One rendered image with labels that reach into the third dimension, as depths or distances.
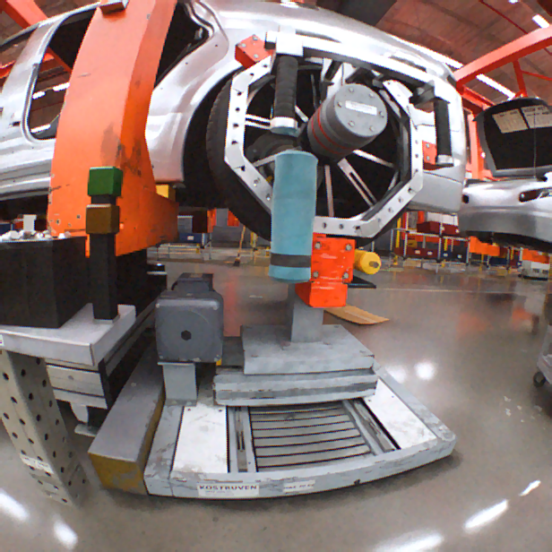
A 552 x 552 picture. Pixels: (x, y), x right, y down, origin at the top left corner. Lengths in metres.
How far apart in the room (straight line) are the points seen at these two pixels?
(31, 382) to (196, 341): 0.41
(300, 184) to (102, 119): 0.41
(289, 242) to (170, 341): 0.38
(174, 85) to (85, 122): 0.66
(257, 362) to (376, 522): 0.53
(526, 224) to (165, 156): 2.88
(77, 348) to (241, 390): 0.54
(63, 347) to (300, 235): 0.44
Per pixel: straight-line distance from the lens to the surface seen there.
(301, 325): 0.88
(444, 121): 0.65
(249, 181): 0.66
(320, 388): 0.85
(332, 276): 0.70
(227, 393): 0.81
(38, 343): 0.40
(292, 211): 0.54
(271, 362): 0.80
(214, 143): 0.77
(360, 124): 0.61
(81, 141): 0.61
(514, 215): 3.03
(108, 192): 0.38
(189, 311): 0.68
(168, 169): 1.07
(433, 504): 0.78
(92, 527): 0.71
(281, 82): 0.51
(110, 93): 0.62
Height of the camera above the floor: 0.58
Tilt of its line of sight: 9 degrees down
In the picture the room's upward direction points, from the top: 3 degrees clockwise
